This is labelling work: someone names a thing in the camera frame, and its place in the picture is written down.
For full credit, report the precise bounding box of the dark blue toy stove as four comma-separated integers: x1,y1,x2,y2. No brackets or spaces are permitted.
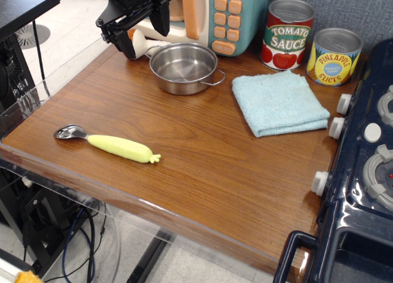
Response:
274,39,392,282

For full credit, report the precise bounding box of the black table leg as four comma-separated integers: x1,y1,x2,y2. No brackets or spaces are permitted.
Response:
126,235,172,283

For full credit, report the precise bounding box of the pineapple slices can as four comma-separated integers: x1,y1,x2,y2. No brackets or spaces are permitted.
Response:
306,28,364,86

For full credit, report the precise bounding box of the toy mushroom brown and white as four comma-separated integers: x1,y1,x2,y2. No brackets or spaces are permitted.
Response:
128,29,170,59

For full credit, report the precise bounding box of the spoon with yellow-green handle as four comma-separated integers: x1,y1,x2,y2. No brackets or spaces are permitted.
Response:
54,125,161,164

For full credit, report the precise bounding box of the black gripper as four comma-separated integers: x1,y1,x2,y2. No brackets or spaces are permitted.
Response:
96,0,170,60

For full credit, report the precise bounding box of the light blue folded towel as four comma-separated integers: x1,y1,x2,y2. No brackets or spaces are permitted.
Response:
232,70,330,138

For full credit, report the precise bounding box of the tomato sauce can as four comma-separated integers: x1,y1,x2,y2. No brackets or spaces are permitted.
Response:
260,0,316,71

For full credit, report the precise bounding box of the small steel pot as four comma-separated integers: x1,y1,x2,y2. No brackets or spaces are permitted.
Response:
145,43,226,96

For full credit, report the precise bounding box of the blue floor cable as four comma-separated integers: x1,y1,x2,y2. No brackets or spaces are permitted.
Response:
62,206,96,283

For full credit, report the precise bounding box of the black side desk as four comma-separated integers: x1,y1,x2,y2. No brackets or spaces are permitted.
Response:
1,0,61,41

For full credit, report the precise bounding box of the toy microwave teal and cream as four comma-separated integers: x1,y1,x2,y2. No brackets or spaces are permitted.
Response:
135,0,268,56

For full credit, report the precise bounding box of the black floor cable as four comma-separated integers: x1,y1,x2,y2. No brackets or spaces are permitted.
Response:
45,203,108,283

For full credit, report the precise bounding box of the clear acrylic table guard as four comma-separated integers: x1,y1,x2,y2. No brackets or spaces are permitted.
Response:
1,47,278,273

